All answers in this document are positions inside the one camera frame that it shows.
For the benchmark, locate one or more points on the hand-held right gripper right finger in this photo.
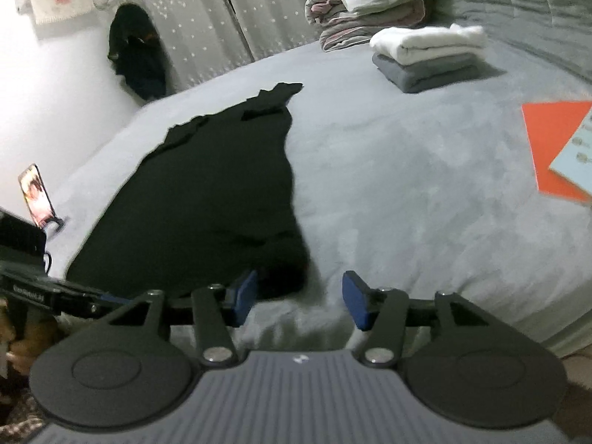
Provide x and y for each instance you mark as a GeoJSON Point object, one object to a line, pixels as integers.
{"type": "Point", "coordinates": [358, 300]}

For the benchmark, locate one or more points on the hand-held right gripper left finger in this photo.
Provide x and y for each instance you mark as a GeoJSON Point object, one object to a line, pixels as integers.
{"type": "Point", "coordinates": [243, 297]}

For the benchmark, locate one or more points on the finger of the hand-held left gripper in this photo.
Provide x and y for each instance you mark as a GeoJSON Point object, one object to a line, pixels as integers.
{"type": "Point", "coordinates": [92, 299]}

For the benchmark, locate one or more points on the black garment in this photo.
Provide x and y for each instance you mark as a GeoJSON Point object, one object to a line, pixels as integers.
{"type": "Point", "coordinates": [199, 203]}

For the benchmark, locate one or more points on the black hanging clothes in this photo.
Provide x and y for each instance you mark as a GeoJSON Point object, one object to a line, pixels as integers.
{"type": "Point", "coordinates": [138, 55]}

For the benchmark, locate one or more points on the person's left hand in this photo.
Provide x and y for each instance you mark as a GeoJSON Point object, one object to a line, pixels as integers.
{"type": "Point", "coordinates": [34, 347]}

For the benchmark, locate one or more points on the black phone stand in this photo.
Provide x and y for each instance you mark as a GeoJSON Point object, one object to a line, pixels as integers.
{"type": "Point", "coordinates": [53, 223]}

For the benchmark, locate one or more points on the smartphone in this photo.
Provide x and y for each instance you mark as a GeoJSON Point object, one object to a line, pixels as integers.
{"type": "Point", "coordinates": [37, 194]}

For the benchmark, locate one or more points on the grey bed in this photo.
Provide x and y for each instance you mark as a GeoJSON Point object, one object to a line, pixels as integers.
{"type": "Point", "coordinates": [407, 185]}

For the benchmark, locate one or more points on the striped brown cloth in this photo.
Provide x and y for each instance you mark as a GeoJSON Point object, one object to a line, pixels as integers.
{"type": "Point", "coordinates": [18, 421]}

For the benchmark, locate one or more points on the grey folded garment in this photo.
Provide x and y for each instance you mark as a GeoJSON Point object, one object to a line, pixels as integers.
{"type": "Point", "coordinates": [430, 76]}

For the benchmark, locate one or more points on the orange paper sheet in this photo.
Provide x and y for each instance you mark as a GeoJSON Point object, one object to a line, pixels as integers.
{"type": "Point", "coordinates": [545, 148]}

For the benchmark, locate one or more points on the light blue card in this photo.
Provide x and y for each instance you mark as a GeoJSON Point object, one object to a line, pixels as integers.
{"type": "Point", "coordinates": [576, 157]}

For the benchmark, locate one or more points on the white folded garment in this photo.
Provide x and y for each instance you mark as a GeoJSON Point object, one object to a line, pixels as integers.
{"type": "Point", "coordinates": [425, 44]}

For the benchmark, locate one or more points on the pink grey folded quilt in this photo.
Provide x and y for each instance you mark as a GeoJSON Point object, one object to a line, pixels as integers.
{"type": "Point", "coordinates": [360, 23]}

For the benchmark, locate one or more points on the grey star-patterned curtain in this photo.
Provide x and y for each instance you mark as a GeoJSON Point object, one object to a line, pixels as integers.
{"type": "Point", "coordinates": [208, 14]}

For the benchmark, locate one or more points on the grey quilted blanket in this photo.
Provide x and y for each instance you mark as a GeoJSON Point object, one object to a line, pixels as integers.
{"type": "Point", "coordinates": [518, 14]}

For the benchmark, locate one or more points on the white wall paper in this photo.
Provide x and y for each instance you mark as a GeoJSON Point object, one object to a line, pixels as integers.
{"type": "Point", "coordinates": [58, 0]}

